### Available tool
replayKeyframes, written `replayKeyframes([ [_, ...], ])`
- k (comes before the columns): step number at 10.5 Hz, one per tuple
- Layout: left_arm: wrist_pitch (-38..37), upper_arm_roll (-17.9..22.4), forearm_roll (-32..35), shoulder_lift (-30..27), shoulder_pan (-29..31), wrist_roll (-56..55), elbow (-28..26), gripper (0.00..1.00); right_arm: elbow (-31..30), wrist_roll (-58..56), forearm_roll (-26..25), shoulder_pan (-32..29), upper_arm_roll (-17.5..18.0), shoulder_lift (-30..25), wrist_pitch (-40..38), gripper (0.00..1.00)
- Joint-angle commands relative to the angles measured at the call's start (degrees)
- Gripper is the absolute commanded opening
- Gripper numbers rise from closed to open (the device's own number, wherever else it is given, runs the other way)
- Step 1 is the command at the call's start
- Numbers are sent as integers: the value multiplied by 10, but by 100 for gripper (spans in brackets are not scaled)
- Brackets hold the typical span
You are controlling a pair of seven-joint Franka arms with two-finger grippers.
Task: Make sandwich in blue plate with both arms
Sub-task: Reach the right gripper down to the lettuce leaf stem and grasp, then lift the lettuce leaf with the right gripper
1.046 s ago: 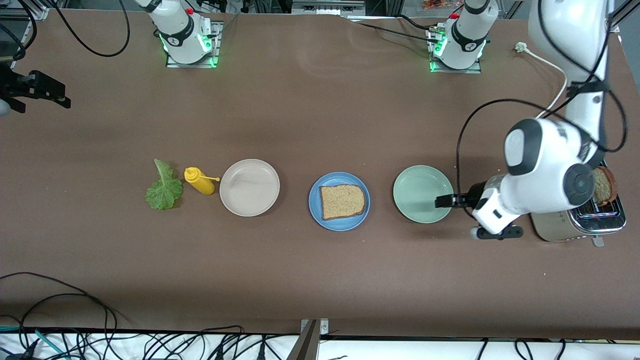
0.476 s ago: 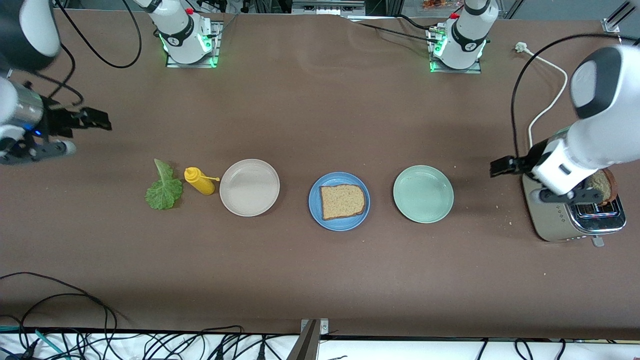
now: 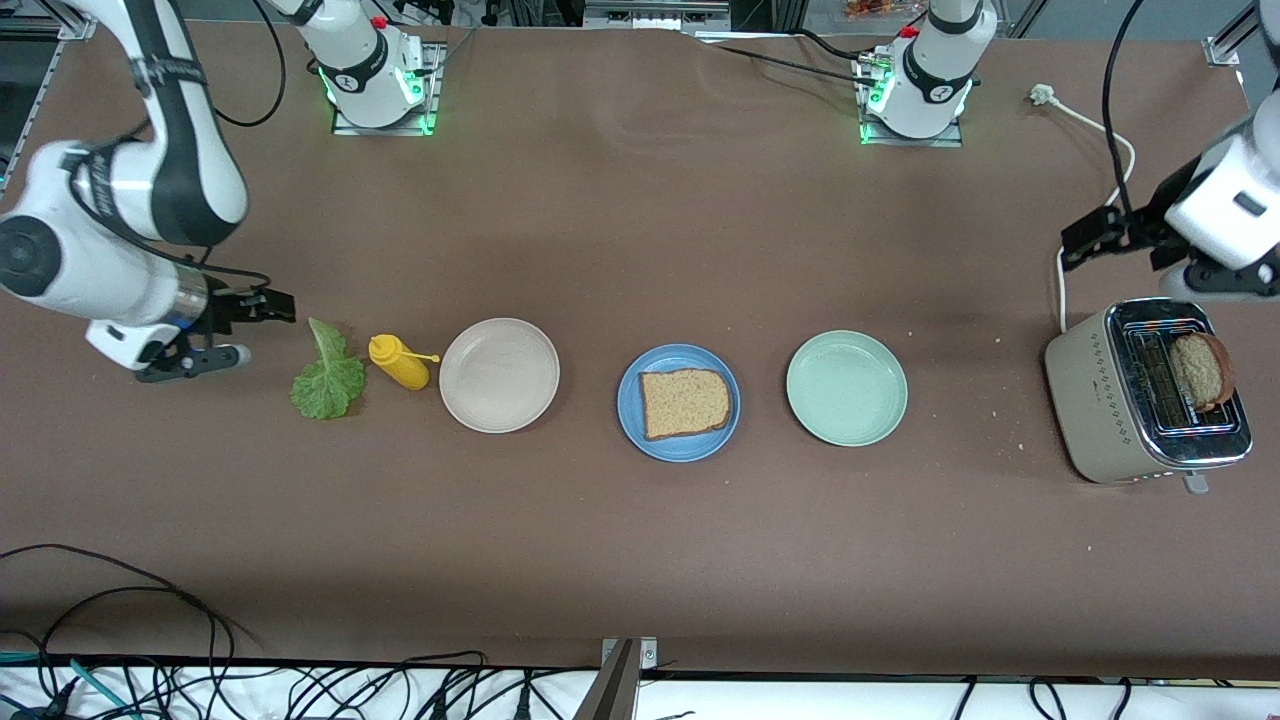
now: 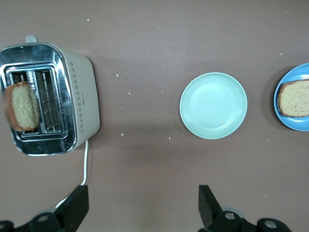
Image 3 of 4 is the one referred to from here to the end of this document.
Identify green lettuce leaf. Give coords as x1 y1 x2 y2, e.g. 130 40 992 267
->
290 317 368 422

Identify yellow mustard squeeze bottle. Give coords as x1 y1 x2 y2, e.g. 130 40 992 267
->
368 334 441 392

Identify brown bread slice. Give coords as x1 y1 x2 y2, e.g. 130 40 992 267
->
639 368 734 442
1169 332 1237 414

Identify beige round plate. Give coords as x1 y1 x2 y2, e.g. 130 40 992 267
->
439 317 561 435

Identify green round plate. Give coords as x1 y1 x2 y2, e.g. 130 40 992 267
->
786 330 909 447

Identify blue round plate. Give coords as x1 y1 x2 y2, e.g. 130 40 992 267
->
617 344 742 463

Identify beige chrome toaster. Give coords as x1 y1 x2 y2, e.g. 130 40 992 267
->
1044 296 1254 495

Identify grey power strip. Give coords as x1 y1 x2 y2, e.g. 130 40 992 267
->
583 0 732 31

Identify white toaster power cord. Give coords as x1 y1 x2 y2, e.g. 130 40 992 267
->
1030 84 1137 335

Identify aluminium frame profile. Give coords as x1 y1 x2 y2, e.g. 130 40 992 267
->
1205 0 1280 69

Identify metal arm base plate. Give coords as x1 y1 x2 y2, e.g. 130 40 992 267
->
855 55 966 149
332 42 442 137

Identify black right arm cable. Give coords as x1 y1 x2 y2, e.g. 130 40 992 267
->
68 0 288 293

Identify large black cable loop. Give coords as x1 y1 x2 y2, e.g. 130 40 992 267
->
0 544 237 701

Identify small black cable loop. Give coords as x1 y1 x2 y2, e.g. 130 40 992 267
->
38 586 219 701

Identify thin black base cable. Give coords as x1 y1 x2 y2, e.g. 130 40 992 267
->
712 44 881 89

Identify teal cable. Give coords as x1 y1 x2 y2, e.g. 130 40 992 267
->
68 658 133 717

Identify metal bracket with profile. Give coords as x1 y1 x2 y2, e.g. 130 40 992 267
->
573 637 661 720

